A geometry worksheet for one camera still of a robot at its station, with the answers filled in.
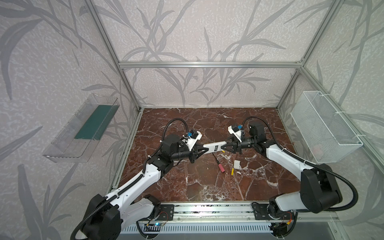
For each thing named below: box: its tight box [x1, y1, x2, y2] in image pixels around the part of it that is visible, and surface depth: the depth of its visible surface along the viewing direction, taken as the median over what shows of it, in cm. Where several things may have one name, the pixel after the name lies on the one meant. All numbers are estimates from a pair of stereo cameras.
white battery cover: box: [233, 160, 241, 170], surface depth 92 cm
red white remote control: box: [202, 141, 227, 154], surface depth 75 cm
